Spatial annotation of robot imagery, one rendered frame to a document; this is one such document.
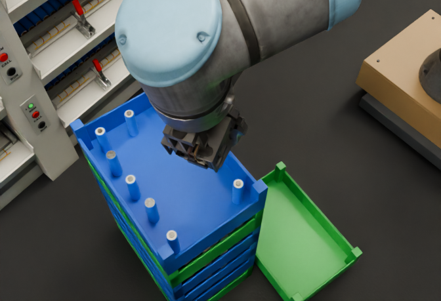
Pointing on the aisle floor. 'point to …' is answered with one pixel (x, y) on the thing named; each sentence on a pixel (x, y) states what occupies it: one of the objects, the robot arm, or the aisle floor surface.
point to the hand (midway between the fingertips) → (220, 136)
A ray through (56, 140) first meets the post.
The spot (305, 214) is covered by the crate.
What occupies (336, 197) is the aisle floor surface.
